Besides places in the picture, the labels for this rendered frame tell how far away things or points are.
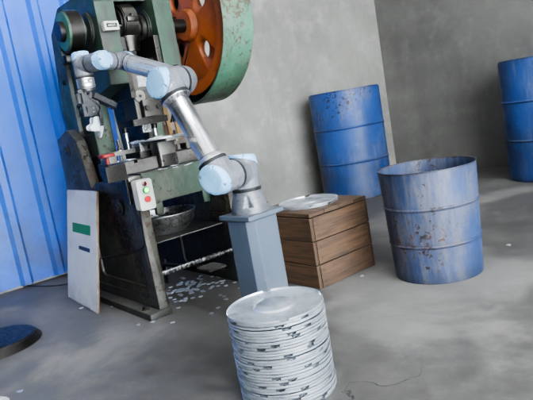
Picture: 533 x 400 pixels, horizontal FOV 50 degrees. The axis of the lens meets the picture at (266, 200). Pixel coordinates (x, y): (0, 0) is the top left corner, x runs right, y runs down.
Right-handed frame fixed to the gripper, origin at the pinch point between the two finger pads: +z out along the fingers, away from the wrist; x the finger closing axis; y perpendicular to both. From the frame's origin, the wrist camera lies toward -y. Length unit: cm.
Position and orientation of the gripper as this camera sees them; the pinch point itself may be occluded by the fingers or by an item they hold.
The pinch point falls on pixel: (101, 134)
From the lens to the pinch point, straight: 260.1
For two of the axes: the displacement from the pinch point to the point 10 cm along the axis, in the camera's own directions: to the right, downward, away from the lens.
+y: -7.6, 2.3, -6.1
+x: 6.3, 0.2, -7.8
